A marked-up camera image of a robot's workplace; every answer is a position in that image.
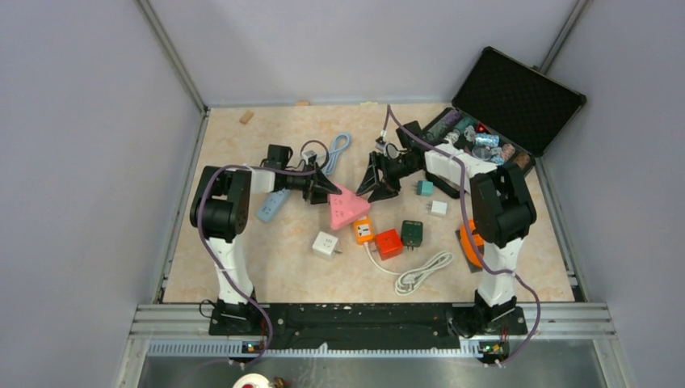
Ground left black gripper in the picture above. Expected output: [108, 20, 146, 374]
[281, 162, 341, 205]

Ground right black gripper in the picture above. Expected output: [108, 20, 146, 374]
[357, 152, 420, 204]

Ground pink triangular power strip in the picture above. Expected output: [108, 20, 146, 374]
[328, 184, 371, 230]

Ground orange power strip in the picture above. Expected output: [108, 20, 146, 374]
[352, 215, 375, 246]

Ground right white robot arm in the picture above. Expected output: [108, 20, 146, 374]
[356, 127, 536, 333]

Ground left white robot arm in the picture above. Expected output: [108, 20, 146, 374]
[189, 145, 342, 334]

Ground teal plug adapter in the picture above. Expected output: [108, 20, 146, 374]
[414, 180, 434, 197]

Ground white plug adapter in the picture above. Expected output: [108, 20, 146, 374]
[427, 200, 448, 217]

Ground white cube socket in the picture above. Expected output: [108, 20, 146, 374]
[312, 231, 342, 260]

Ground red cube socket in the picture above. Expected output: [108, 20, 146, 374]
[374, 229, 404, 261]

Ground green cube socket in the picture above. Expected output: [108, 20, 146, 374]
[400, 220, 423, 250]

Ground small wooden block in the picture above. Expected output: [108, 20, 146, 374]
[239, 111, 254, 124]

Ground grey mat under toy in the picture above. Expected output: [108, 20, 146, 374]
[456, 227, 482, 273]

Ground black open case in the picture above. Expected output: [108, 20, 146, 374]
[420, 47, 586, 198]

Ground red white emergency button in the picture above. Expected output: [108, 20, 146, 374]
[232, 373, 276, 388]

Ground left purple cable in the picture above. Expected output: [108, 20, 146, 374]
[195, 140, 330, 370]

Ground purple cable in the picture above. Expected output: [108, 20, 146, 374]
[376, 104, 544, 367]
[195, 140, 330, 370]

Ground blue power strip with cable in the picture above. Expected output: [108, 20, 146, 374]
[256, 132, 351, 222]

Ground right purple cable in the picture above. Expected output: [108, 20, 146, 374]
[376, 104, 544, 367]

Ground white coiled cable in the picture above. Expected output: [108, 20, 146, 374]
[364, 243, 455, 297]

